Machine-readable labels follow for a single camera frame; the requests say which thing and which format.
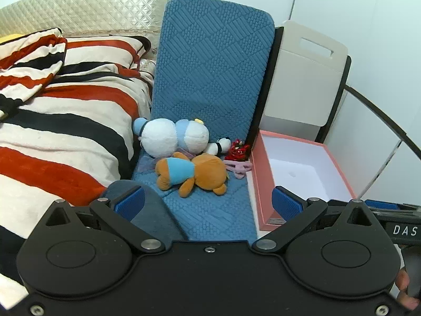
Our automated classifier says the orange plush bear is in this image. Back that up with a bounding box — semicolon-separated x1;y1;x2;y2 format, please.
155;151;229;198

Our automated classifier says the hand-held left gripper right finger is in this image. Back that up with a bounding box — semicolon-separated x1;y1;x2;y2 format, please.
252;186;379;254

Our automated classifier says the floral bed sheet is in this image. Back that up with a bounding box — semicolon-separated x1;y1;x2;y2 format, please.
140;28;162;86

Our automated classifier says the cream quilted pillow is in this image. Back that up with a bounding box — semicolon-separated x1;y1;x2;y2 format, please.
0;0;172;37

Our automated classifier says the pink cardboard box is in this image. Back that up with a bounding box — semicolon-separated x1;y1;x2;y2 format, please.
250;130;358;231

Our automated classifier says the purple chiffon scrunchie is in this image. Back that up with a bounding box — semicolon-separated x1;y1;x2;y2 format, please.
136;148;195;175

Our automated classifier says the white and blue plush toy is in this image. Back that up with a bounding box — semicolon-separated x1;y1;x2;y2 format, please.
132;117;211;159

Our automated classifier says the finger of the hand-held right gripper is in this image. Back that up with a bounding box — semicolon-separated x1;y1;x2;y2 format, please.
363;199;421;218

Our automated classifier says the red toy ornament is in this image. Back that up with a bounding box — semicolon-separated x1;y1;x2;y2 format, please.
227;139;252;162

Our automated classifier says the black curved bar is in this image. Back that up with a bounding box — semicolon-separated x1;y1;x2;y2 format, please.
344;84;421;160

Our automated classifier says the red black striped blanket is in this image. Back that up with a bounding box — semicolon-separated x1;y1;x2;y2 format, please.
0;26;157;303

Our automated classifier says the beige board with handle cutout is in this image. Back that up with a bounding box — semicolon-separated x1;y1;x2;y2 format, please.
261;20;348;127

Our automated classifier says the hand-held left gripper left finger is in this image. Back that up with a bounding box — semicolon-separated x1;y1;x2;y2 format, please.
44;186;166;255

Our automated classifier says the blue textured cushion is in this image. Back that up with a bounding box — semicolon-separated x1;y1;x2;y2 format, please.
132;0;275;242

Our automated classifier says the person's right hand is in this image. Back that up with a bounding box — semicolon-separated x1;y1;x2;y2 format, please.
394;268;421;312

